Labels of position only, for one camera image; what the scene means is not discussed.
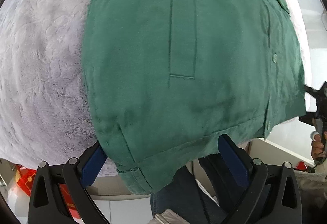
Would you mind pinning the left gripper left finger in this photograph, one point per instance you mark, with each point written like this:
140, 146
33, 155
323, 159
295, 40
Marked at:
47, 203

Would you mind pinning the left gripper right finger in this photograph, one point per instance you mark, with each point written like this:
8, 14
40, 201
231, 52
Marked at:
283, 203

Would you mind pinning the green work jacket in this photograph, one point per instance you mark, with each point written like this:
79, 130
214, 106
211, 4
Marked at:
165, 78

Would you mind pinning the person's right hand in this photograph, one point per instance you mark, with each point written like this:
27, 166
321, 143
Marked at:
317, 146

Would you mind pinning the red floor object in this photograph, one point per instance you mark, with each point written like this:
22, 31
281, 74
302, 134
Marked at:
25, 177

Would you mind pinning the lavender bed blanket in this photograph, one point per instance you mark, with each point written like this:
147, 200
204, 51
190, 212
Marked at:
44, 110

